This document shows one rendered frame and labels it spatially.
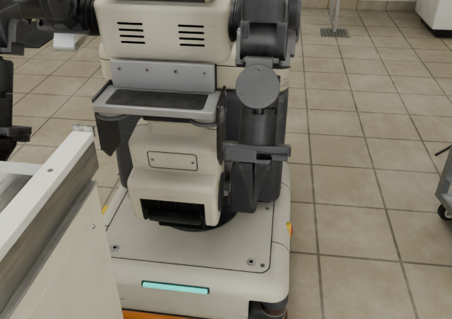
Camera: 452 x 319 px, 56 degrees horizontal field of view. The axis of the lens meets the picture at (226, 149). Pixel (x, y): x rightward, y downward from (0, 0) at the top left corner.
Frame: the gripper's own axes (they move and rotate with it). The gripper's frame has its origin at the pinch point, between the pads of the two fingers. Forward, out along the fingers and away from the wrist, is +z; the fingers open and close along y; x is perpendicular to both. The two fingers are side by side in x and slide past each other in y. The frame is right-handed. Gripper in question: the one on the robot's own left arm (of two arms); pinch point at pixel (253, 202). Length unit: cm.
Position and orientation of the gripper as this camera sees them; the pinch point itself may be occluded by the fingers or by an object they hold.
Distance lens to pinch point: 67.0
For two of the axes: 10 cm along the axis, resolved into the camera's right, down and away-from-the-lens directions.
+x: 1.3, -0.8, 9.9
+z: -0.6, 9.9, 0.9
